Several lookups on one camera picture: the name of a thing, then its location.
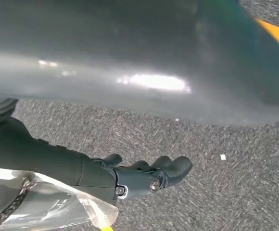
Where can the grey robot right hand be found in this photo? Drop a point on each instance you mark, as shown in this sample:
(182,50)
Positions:
(45,159)

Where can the clear plastic cover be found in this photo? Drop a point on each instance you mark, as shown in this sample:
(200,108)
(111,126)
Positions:
(57,210)

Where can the small white floor scrap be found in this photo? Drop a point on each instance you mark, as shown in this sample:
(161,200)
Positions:
(223,157)

